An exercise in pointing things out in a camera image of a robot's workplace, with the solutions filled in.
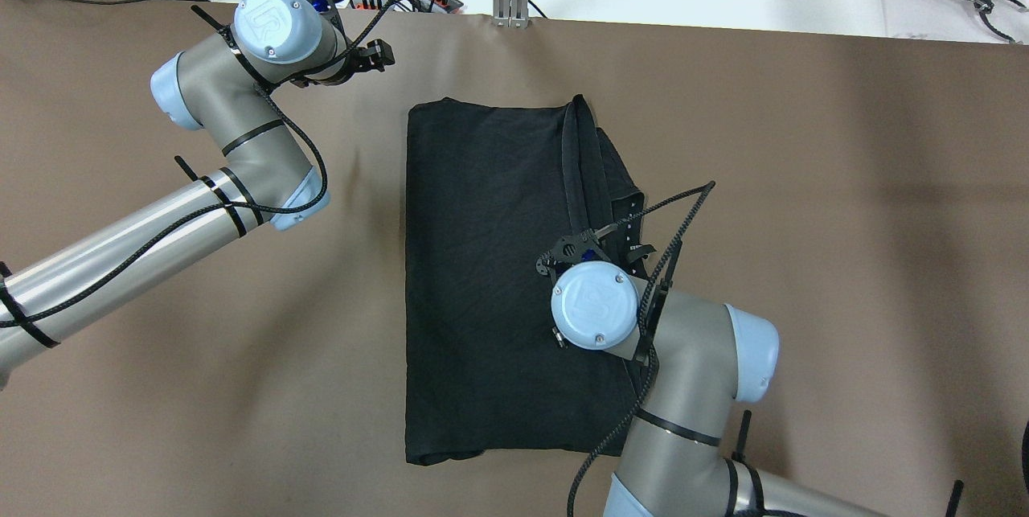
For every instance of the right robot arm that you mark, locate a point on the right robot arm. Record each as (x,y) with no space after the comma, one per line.
(710,355)

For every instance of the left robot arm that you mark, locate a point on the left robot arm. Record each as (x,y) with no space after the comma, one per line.
(273,174)

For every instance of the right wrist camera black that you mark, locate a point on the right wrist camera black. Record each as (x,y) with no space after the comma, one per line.
(574,249)

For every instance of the black printed t-shirt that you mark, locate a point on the black printed t-shirt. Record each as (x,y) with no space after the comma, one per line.
(489,190)

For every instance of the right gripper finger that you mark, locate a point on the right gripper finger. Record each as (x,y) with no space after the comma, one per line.
(559,337)

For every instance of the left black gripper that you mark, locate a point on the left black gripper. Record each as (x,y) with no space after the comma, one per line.
(375,56)

